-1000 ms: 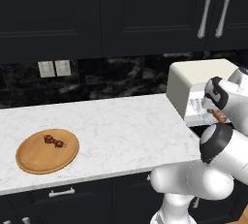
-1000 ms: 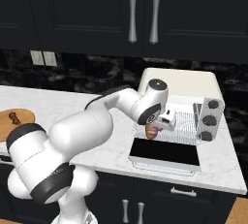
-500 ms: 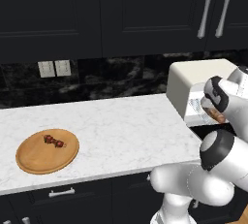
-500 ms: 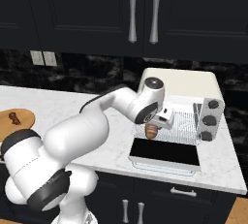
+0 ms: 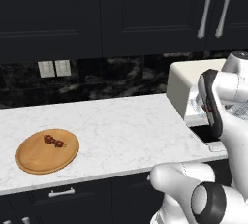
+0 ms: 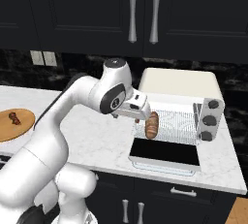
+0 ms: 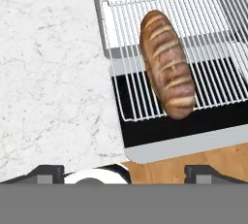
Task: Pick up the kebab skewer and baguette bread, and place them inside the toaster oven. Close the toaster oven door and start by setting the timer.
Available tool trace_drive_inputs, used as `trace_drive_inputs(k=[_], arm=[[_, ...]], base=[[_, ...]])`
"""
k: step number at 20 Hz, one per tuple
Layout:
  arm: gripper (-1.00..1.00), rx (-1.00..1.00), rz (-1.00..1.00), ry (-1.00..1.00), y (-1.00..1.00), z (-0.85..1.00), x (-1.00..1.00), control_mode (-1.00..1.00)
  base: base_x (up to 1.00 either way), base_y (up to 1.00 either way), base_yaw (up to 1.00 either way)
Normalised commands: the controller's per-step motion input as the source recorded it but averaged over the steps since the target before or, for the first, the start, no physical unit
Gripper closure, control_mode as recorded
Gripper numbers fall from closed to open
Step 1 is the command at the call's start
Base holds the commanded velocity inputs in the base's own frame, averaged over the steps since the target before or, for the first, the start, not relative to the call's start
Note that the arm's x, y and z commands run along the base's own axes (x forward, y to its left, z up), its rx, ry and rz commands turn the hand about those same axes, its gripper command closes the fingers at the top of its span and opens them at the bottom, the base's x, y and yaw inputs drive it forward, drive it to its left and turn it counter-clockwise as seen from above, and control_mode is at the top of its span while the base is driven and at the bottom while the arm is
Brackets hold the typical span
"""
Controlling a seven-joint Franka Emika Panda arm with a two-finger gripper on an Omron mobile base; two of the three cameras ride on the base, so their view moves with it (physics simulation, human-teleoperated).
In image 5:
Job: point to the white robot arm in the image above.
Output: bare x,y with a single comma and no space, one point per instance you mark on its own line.
232,131

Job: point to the white toaster oven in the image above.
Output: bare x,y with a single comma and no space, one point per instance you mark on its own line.
184,79

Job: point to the round wooden plate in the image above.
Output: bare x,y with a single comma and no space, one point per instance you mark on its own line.
38,158

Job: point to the dark base cupboard door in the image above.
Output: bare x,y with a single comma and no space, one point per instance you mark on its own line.
135,198

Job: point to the white wall switch plate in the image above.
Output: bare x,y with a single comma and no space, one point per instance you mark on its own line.
46,69
63,68

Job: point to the wide dark cupboard door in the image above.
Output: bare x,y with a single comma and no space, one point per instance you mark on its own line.
48,14

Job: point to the red kebab skewer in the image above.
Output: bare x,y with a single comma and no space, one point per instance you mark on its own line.
55,141

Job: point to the narrow dark cupboard door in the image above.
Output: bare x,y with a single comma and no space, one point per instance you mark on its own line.
240,11

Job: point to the dark drawer front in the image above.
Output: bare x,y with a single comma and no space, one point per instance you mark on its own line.
87,194

